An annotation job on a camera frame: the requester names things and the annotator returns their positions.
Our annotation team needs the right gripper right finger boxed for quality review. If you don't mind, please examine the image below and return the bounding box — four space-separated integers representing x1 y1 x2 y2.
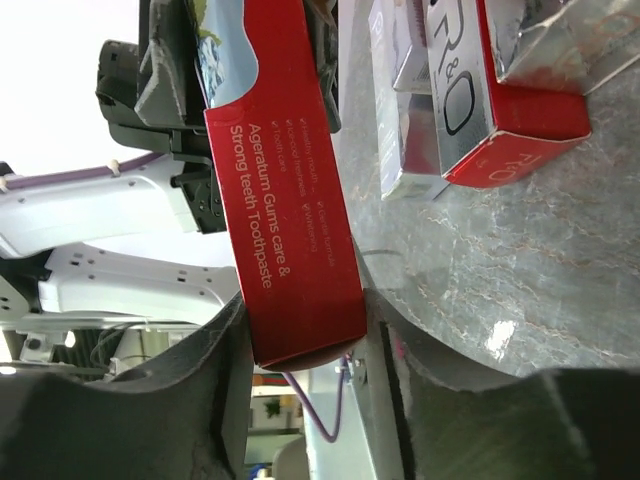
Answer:
364 290 639 479

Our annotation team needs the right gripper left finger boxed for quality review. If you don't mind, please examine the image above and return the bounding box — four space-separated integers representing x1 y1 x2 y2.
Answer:
1 296 253 479

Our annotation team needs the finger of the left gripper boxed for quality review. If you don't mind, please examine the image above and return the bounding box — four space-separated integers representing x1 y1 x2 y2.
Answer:
303 0 341 134

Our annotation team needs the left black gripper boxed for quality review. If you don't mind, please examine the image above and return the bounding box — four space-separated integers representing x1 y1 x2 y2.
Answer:
96 1 225 234

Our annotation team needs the red silver R&O box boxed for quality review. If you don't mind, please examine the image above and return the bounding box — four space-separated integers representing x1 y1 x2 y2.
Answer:
485 0 639 95
193 1 367 371
424 0 591 188

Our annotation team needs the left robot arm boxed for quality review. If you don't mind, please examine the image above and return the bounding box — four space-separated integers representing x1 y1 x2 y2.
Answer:
1 1 339 325

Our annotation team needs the silver toothpaste box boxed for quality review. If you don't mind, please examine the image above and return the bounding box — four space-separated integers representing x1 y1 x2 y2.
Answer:
368 1 448 201
391 31 431 94

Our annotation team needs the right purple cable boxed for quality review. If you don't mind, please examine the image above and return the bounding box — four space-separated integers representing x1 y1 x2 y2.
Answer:
279 349 354 444

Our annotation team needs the purple cable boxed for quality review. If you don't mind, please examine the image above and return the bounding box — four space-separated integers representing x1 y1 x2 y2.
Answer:
0 152 166 191
279 349 354 444

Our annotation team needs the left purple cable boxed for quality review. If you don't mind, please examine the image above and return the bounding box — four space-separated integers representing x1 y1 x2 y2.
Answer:
0 152 166 191

